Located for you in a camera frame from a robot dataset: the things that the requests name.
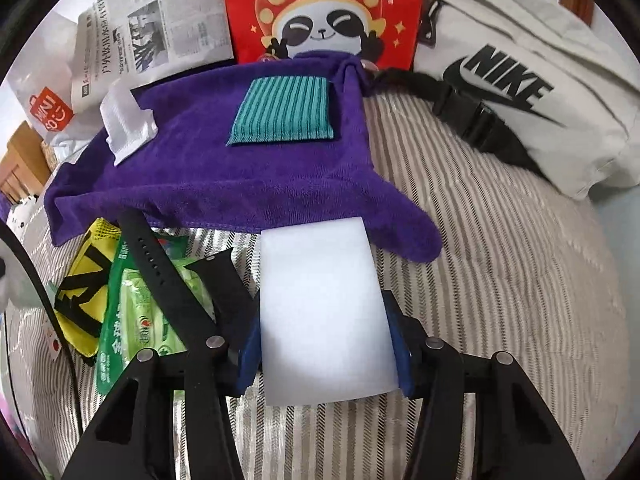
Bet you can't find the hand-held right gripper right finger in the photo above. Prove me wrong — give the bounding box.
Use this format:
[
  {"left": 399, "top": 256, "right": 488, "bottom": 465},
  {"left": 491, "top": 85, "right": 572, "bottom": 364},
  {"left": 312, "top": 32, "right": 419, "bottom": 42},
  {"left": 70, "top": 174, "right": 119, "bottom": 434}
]
[{"left": 381, "top": 289, "right": 586, "bottom": 480}]

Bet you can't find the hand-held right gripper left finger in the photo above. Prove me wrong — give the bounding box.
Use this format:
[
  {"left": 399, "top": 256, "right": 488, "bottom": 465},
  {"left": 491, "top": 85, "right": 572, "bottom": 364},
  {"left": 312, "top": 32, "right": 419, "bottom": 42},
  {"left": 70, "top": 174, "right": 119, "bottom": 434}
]
[{"left": 60, "top": 307, "right": 264, "bottom": 480}]

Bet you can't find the short black watch strap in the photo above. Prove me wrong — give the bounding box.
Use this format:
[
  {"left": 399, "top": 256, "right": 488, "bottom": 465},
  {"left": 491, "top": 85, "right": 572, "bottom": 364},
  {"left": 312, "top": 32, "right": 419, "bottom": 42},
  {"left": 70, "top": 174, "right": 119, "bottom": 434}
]
[{"left": 191, "top": 256, "right": 251, "bottom": 366}]

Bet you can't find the white foam sponge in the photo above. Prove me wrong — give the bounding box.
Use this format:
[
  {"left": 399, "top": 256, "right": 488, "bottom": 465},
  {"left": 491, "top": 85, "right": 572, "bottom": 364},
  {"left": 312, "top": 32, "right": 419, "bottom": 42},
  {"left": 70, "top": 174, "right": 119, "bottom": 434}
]
[{"left": 257, "top": 216, "right": 401, "bottom": 406}]

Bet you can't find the green tissue pack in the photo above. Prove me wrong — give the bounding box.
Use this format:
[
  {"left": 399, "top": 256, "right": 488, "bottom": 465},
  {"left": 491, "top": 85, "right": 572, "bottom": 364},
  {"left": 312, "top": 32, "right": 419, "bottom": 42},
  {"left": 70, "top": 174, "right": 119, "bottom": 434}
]
[{"left": 117, "top": 260, "right": 201, "bottom": 361}]

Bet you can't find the purple towel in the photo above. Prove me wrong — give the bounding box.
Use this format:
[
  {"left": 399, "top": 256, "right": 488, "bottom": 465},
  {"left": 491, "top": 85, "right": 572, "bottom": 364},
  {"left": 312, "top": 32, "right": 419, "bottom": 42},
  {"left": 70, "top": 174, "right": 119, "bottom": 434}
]
[{"left": 44, "top": 51, "right": 443, "bottom": 265}]

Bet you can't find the yellow mesh pouch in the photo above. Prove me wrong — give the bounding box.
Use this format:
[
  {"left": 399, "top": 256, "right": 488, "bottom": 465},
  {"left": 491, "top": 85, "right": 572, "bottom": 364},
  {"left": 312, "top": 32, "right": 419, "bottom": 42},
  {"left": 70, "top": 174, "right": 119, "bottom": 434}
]
[{"left": 54, "top": 217, "right": 123, "bottom": 366}]

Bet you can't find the striped bed sheet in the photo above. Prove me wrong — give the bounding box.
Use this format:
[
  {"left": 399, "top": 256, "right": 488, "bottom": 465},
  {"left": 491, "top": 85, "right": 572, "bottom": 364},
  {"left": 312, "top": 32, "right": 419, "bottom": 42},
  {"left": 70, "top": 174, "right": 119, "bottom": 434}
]
[{"left": 2, "top": 95, "right": 636, "bottom": 480}]

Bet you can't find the green flat printed bag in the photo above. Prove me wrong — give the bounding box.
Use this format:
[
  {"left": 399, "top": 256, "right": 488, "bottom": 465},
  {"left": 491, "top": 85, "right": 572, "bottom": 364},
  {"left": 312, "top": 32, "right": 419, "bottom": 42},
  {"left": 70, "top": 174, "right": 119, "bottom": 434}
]
[{"left": 95, "top": 232, "right": 216, "bottom": 396}]

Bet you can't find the teal striped cloth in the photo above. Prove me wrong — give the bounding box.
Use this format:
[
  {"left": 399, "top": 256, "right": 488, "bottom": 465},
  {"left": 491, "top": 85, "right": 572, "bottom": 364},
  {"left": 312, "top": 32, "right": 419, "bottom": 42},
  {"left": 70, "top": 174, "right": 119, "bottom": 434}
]
[{"left": 226, "top": 77, "right": 337, "bottom": 147}]

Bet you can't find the wooden furniture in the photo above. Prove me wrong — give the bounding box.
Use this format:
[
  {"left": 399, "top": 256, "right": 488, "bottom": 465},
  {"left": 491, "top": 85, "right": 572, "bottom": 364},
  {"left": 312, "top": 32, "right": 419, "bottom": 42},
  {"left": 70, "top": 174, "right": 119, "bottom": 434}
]
[{"left": 0, "top": 122, "right": 52, "bottom": 206}]

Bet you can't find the white plastic shopping bag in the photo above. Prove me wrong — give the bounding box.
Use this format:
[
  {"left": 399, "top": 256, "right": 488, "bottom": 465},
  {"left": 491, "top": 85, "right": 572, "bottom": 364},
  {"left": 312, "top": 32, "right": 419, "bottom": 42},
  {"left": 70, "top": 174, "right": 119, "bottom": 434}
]
[{"left": 6, "top": 10, "right": 108, "bottom": 161}]

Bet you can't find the newspaper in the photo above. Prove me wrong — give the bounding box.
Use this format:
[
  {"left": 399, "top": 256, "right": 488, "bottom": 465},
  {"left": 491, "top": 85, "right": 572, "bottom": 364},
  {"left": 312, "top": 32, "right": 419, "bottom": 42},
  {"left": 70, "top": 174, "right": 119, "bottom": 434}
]
[{"left": 70, "top": 0, "right": 236, "bottom": 113}]

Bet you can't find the white fabric bag black logo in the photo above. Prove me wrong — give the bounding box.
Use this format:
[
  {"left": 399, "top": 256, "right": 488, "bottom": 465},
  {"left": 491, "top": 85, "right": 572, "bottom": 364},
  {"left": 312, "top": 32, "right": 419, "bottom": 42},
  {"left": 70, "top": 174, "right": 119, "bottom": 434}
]
[{"left": 412, "top": 0, "right": 640, "bottom": 201}]

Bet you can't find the wooden headboard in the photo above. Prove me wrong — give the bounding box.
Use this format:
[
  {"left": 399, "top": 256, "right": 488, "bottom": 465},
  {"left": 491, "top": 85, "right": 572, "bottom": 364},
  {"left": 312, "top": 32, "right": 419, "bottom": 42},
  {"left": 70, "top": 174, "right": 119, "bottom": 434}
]
[{"left": 559, "top": 0, "right": 597, "bottom": 28}]

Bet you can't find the long black watch strap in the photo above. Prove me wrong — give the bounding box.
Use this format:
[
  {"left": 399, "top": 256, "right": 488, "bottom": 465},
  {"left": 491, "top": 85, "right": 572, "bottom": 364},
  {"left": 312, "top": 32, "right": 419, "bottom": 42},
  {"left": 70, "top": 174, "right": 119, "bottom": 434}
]
[{"left": 117, "top": 208, "right": 218, "bottom": 356}]

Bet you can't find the thick black cable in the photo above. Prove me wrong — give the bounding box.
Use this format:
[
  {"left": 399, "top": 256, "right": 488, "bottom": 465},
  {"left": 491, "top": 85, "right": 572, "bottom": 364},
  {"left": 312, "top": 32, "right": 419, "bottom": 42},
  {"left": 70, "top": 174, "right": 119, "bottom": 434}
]
[{"left": 0, "top": 220, "right": 85, "bottom": 433}]

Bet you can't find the black buckle strap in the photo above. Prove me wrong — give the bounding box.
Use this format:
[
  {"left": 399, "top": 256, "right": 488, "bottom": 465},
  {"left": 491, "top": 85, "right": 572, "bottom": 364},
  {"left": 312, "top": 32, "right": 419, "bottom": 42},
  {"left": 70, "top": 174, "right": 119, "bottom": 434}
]
[{"left": 372, "top": 69, "right": 551, "bottom": 186}]

